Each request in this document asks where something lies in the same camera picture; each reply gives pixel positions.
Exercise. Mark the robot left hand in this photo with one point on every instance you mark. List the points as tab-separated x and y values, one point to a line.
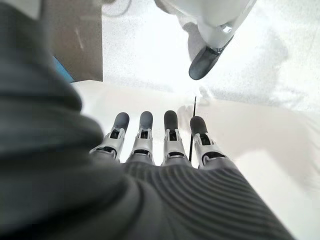
75	187

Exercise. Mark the dark built-in dishwasher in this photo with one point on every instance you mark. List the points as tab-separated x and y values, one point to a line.
80	45

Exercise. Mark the dark robot left foot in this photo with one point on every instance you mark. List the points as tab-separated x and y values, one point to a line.
202	65

